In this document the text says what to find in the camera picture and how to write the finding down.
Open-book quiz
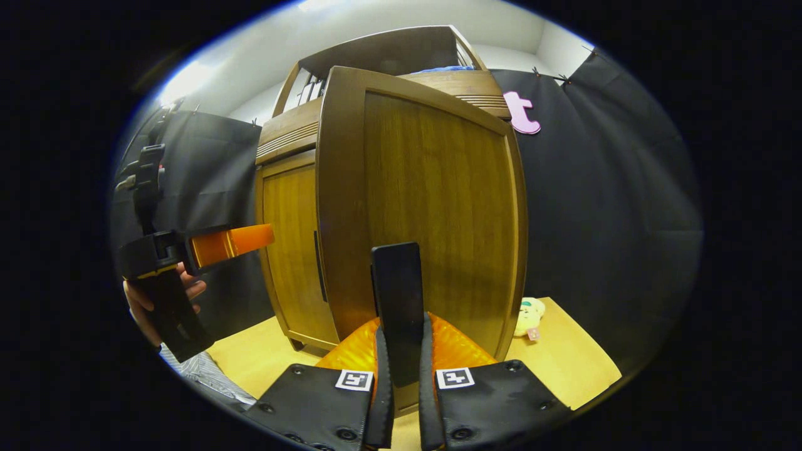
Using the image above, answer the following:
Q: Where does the black door handle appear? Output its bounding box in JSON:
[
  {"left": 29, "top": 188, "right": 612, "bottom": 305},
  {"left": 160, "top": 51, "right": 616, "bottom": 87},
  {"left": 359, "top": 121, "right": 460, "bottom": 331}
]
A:
[
  {"left": 313, "top": 231, "right": 328, "bottom": 303},
  {"left": 371, "top": 242, "right": 425, "bottom": 388}
]

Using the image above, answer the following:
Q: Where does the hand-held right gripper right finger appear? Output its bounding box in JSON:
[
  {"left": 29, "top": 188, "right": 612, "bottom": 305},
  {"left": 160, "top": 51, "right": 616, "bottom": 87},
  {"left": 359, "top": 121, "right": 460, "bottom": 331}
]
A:
[{"left": 419, "top": 312, "right": 572, "bottom": 451}]

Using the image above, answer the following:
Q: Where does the black backdrop cloth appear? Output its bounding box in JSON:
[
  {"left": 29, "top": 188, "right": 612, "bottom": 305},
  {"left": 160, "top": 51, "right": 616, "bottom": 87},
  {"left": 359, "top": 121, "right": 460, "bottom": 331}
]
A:
[{"left": 110, "top": 50, "right": 704, "bottom": 376}]

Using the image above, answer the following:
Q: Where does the small cream plush toy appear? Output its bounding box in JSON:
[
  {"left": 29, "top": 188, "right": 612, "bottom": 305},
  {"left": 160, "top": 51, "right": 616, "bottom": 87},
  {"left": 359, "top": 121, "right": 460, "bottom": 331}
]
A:
[{"left": 514, "top": 297, "right": 546, "bottom": 342}]

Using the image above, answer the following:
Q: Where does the wooden cabinet door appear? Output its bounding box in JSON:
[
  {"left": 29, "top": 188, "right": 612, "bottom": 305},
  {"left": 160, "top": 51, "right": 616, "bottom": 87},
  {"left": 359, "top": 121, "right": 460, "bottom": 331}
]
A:
[
  {"left": 315, "top": 66, "right": 528, "bottom": 417},
  {"left": 256, "top": 150, "right": 339, "bottom": 351}
]

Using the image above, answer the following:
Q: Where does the striped shirt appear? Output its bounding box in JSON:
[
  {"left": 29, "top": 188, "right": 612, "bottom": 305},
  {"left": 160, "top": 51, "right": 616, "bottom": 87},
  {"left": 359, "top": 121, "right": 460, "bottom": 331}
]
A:
[{"left": 160, "top": 343, "right": 258, "bottom": 408}]

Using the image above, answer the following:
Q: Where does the wooden double-door shoe cabinet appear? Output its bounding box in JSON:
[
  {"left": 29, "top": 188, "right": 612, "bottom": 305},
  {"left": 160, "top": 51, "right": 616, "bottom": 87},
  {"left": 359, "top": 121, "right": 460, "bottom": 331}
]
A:
[{"left": 254, "top": 25, "right": 528, "bottom": 417}]

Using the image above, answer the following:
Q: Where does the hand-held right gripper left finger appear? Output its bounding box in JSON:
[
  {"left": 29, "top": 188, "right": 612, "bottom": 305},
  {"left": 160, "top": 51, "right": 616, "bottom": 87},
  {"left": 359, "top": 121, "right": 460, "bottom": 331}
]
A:
[{"left": 241, "top": 313, "right": 395, "bottom": 451}]

